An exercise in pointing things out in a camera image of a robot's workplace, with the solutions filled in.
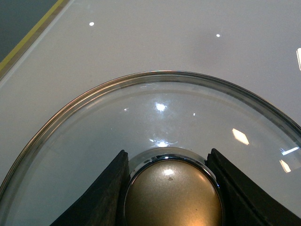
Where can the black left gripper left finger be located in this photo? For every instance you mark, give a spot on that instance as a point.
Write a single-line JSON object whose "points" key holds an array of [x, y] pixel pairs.
{"points": [[99, 203]]}

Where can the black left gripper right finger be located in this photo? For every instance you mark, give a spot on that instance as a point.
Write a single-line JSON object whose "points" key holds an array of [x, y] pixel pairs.
{"points": [[245, 203]]}

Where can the glass pot lid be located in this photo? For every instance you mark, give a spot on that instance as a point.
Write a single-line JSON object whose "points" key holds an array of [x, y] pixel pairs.
{"points": [[168, 123]]}

